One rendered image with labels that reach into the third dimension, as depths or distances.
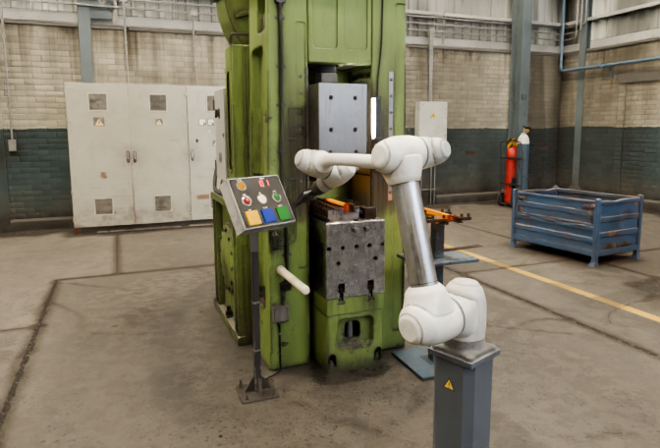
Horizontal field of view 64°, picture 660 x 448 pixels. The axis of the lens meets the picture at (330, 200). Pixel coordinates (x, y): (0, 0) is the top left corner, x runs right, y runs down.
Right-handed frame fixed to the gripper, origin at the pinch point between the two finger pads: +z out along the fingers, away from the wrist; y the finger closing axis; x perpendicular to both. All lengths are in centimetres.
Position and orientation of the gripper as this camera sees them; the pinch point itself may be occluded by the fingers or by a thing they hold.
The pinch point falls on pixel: (298, 202)
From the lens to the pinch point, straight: 270.6
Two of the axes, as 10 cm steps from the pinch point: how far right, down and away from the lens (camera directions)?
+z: -6.3, 4.2, 6.5
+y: 6.8, -1.0, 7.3
